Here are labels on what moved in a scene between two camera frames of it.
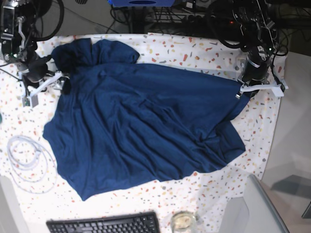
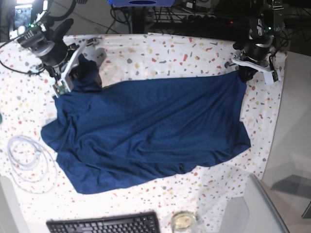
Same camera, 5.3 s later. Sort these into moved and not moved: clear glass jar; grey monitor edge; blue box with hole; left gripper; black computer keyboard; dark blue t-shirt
Moved: left gripper; dark blue t-shirt
Not moved: clear glass jar; black computer keyboard; blue box with hole; grey monitor edge
